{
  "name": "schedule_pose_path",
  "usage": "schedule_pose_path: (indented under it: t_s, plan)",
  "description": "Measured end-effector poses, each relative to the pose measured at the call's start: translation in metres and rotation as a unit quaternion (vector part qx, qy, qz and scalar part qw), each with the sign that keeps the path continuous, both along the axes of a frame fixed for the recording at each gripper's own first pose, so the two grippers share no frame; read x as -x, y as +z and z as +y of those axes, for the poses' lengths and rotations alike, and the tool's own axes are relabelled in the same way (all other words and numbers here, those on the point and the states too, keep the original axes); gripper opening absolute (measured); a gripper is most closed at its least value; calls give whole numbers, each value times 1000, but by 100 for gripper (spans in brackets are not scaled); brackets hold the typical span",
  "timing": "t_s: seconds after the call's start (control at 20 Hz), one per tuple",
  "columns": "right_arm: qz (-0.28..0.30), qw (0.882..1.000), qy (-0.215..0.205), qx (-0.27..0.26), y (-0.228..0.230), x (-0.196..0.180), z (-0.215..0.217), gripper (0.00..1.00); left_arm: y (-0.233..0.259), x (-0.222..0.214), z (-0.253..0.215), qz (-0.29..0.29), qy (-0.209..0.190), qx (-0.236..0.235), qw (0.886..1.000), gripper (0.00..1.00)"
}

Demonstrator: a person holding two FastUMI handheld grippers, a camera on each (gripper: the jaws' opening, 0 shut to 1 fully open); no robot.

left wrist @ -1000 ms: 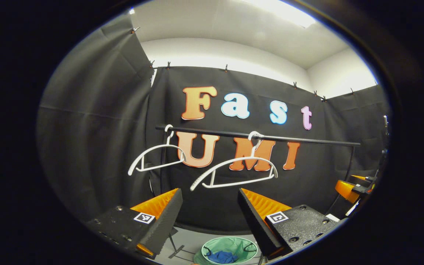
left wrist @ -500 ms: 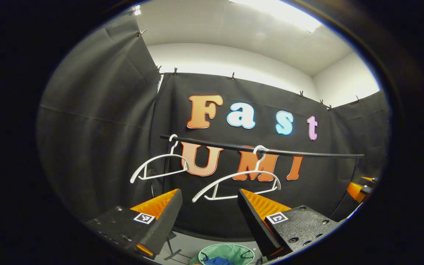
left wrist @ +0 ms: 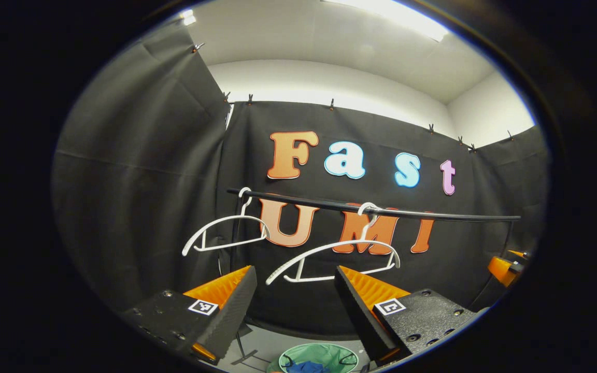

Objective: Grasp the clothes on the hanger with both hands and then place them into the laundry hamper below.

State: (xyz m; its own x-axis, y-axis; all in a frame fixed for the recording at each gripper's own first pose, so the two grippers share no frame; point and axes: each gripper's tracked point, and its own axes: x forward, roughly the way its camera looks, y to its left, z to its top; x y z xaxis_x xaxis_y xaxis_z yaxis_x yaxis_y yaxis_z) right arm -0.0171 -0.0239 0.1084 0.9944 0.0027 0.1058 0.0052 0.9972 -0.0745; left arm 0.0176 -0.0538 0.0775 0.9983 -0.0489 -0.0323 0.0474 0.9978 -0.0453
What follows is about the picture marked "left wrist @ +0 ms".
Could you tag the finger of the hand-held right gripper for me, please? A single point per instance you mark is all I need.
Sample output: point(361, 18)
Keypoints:
point(500, 269)

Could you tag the small ceiling light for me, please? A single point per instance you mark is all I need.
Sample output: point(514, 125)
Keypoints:
point(188, 17)

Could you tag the black backdrop cloth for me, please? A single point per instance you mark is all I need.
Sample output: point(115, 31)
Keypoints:
point(148, 181)

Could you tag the white plastic hanger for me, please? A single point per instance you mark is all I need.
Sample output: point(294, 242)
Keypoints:
point(231, 244)
point(353, 242)

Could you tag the black clothes rack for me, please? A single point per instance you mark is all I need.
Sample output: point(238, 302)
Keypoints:
point(433, 214)

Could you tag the green laundry hamper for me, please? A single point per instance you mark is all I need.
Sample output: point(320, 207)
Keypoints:
point(319, 355)

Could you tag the row of backdrop clips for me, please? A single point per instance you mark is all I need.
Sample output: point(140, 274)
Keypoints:
point(331, 104)

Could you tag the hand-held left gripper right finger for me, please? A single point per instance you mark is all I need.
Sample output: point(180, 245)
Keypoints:
point(360, 316)

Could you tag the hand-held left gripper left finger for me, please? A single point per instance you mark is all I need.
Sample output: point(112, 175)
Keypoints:
point(236, 305)

